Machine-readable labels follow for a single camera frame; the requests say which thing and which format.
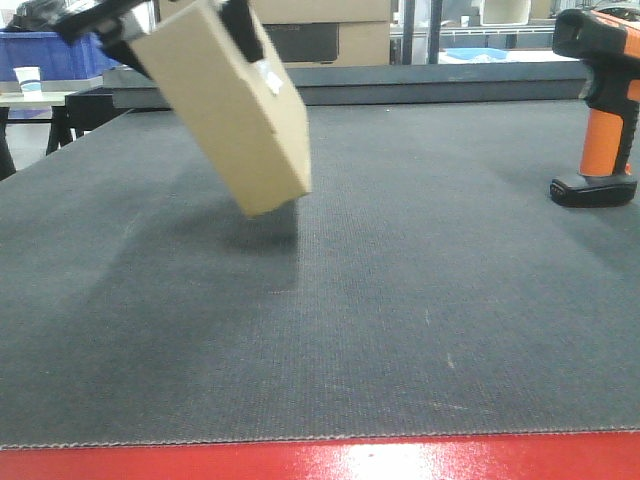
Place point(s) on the black bag in bin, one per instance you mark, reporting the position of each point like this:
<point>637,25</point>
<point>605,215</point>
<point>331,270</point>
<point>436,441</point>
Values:
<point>36,16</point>

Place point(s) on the brown cardboard package box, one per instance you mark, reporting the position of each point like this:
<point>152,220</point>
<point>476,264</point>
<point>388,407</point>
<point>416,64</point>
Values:
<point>247,117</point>

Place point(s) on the light blue tray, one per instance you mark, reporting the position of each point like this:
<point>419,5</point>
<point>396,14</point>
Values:
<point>473,55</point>

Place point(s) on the white paper cup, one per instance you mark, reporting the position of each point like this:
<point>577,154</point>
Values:
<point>29,80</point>

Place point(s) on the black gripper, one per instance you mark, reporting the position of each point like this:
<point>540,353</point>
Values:
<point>114,21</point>

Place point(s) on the red metal conveyor frame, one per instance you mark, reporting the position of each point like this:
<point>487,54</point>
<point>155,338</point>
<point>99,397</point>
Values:
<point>610,455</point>

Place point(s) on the dark grey conveyor belt mat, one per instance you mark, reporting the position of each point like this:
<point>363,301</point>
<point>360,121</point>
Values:
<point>427,286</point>

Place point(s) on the black side table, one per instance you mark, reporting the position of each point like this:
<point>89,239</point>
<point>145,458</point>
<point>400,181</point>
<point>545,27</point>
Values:
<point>71,113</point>

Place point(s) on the large cardboard box with window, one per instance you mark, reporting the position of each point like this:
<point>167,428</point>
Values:
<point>292,33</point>

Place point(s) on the blue plastic bin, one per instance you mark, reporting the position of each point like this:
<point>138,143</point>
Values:
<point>53,56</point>

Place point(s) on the orange black barcode scanner gun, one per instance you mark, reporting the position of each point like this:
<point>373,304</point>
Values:
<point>609,47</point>

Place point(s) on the dark grey raised conveyor rail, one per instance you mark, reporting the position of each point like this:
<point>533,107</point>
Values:
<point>367,85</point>

